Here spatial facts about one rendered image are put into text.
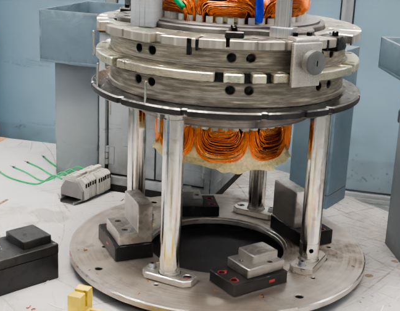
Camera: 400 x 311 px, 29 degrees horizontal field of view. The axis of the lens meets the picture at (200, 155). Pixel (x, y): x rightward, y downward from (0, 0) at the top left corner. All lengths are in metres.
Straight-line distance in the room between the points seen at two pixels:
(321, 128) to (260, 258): 0.17
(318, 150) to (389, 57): 0.22
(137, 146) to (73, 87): 0.29
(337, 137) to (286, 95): 0.39
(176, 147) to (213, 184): 0.38
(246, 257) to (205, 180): 0.31
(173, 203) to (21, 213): 0.37
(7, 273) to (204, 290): 0.23
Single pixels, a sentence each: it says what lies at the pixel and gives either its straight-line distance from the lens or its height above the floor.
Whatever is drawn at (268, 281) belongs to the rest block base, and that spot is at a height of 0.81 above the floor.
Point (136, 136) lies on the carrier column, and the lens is 1.04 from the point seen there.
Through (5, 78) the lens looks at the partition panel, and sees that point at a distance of 3.69.
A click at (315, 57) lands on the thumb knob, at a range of 0.81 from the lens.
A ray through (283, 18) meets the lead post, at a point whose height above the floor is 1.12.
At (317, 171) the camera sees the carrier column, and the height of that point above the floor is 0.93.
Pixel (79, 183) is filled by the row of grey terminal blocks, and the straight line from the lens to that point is 1.22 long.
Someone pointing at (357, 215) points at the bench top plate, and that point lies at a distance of 1.24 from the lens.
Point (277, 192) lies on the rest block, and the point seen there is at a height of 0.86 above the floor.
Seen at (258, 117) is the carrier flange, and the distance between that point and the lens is 0.82.
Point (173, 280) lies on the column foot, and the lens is 0.91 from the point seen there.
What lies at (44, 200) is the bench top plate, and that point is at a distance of 1.24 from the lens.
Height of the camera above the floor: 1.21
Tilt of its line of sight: 17 degrees down
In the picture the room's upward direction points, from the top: 3 degrees clockwise
